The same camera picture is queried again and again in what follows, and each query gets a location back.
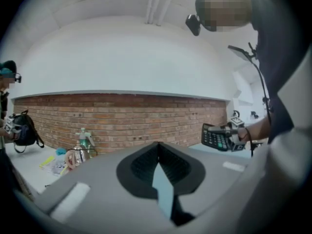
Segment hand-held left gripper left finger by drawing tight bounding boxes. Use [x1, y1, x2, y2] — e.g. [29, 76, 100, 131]
[116, 141, 160, 200]

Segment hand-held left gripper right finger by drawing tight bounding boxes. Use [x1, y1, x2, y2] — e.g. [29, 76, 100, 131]
[158, 141, 207, 196]

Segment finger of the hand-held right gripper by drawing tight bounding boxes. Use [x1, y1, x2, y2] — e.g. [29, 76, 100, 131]
[208, 126, 230, 137]

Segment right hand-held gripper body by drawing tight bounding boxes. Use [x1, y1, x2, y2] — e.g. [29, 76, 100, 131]
[225, 117, 246, 153]

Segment black calculator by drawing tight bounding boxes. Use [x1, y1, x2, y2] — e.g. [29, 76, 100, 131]
[201, 123, 233, 152]

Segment person's right forearm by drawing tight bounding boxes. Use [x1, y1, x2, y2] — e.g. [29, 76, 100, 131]
[238, 117, 273, 141]

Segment shiny metal kettle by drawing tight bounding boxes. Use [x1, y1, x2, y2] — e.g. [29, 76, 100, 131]
[64, 140, 98, 172]

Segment green spray bottle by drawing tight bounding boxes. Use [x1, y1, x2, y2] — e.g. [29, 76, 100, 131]
[78, 127, 96, 154]

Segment yellow-edged printed booklet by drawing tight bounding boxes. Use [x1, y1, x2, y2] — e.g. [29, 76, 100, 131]
[38, 155, 70, 178]

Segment light grey table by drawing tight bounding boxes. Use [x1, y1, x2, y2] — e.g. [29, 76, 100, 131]
[4, 141, 254, 195]

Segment person's dark top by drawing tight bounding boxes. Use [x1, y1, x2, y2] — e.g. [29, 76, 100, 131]
[249, 0, 308, 145]

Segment black backpack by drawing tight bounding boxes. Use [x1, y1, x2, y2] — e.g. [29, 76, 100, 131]
[12, 109, 45, 154]

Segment person's head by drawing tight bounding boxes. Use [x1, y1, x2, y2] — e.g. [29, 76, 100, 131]
[195, 0, 253, 33]

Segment white ceiling pipes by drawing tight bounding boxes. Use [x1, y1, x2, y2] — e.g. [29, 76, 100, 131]
[145, 0, 173, 26]

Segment black phone on mount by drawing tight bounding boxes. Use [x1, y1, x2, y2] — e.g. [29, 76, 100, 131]
[227, 45, 257, 63]

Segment black head camera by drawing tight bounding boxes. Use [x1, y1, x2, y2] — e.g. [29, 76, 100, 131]
[185, 13, 203, 37]

